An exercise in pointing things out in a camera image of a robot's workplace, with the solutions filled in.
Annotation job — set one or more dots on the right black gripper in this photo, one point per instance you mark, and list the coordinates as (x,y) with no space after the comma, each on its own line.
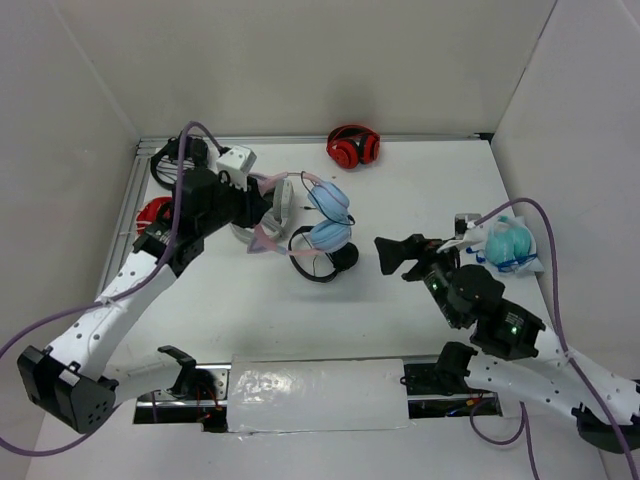
(414,245)

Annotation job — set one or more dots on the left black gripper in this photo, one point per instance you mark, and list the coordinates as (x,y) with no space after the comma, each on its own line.
(253,203)

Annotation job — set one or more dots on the pink blue cat-ear headphones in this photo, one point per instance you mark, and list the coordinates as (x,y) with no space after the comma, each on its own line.
(328,236)

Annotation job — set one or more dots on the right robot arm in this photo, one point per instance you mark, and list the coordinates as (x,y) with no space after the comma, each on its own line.
(511,350)

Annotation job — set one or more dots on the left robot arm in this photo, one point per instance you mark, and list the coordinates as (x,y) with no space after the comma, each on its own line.
(72,378)

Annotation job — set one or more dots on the grey white headphones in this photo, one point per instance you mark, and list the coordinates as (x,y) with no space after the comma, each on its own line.
(281,193)

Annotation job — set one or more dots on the small black headphones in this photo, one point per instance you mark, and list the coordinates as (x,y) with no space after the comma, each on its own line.
(326,267)

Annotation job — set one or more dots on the red headphones at left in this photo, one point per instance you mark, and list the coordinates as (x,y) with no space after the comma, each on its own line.
(150,211)

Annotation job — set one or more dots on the red headphones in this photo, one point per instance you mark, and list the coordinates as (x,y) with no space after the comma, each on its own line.
(150,211)
(352,145)

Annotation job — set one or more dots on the black headphones at corner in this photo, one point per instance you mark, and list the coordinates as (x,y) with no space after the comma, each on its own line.
(164,163)

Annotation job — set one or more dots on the teal headphones in bag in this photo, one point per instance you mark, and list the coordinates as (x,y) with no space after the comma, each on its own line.
(508,246)

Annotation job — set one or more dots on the red headphones at back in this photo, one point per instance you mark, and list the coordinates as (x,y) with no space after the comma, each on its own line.
(352,145)

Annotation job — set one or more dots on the white foil-covered panel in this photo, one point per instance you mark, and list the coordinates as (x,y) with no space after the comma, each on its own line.
(317,396)

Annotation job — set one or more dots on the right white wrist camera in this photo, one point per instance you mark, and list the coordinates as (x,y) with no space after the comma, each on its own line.
(467,232)

